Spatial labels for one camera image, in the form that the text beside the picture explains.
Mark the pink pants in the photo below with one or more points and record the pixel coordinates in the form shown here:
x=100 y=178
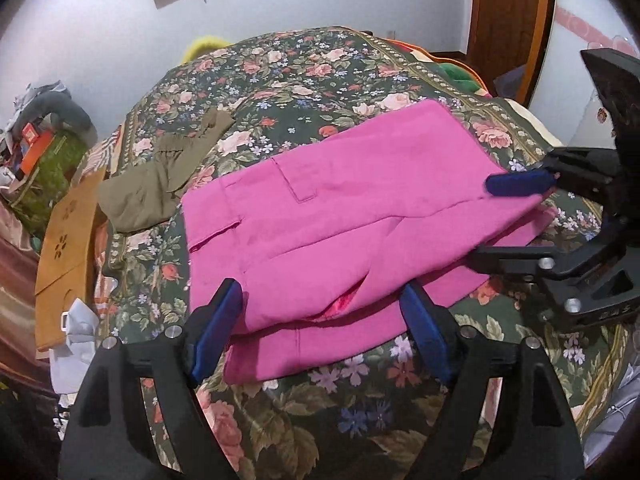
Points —
x=322 y=237

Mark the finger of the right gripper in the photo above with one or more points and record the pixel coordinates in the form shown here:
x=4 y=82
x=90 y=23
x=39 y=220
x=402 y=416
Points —
x=545 y=262
x=530 y=182

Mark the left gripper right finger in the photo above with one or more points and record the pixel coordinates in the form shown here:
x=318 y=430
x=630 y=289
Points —
x=505 y=415

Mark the green floral box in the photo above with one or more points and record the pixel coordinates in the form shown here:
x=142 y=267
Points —
x=36 y=195

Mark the brown wooden headboard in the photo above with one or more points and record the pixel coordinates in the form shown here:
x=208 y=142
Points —
x=66 y=270

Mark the wooden door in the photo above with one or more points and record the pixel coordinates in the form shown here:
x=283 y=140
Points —
x=508 y=35

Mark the grey plush toy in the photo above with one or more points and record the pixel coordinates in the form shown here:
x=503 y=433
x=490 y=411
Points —
x=52 y=101

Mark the pink striped curtain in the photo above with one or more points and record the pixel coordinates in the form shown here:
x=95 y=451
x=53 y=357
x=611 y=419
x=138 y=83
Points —
x=19 y=261

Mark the olive green pants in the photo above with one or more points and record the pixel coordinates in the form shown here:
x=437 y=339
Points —
x=148 y=194

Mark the light grey cloth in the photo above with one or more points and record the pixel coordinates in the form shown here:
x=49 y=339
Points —
x=69 y=361

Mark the yellow plush item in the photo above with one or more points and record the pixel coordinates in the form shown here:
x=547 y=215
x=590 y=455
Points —
x=203 y=45

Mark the orange box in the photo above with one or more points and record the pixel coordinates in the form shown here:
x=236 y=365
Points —
x=38 y=140

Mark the dark floral blanket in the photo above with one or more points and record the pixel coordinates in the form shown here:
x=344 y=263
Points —
x=368 y=416

